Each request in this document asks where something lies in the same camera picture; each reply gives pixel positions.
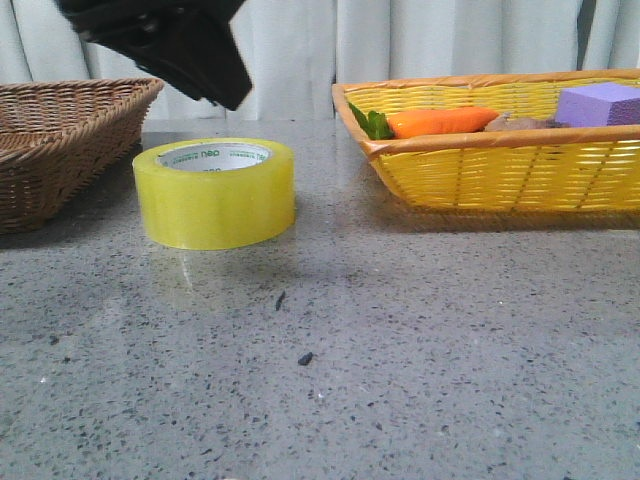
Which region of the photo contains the yellow woven basket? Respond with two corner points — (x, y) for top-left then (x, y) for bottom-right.
(332, 69), (639, 213)

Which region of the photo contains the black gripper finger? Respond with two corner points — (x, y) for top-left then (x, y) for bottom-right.
(56, 0), (252, 111)

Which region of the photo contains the white curtain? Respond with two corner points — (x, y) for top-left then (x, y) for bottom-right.
(1, 0), (639, 120)

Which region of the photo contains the purple foam block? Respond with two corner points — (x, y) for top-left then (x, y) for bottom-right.
(555, 82), (639, 127)

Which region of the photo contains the brown object in basket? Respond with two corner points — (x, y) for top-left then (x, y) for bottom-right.
(484, 113), (570, 132)

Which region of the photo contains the brown wicker basket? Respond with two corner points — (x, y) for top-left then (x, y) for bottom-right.
(1, 78), (164, 234)

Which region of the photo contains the yellow tape roll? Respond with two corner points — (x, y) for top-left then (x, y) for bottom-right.
(132, 138), (295, 250)

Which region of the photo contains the orange toy carrot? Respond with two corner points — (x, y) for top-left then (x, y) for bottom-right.
(348, 102), (499, 140)

